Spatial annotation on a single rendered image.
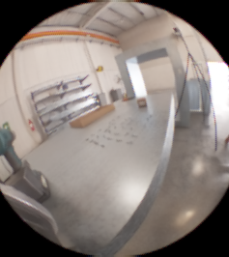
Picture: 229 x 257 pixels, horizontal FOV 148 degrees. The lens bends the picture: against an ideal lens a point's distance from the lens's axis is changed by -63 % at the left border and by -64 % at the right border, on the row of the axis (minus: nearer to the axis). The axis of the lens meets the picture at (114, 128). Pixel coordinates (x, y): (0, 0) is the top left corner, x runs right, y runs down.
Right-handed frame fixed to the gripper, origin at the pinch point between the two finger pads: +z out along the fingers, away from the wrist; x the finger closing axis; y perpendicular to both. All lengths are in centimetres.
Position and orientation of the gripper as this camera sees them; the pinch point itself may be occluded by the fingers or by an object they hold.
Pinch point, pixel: (20, 170)
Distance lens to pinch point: 31.8
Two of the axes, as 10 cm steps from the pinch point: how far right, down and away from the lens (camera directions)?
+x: 6.2, -4.8, 6.2
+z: -7.2, -0.5, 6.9
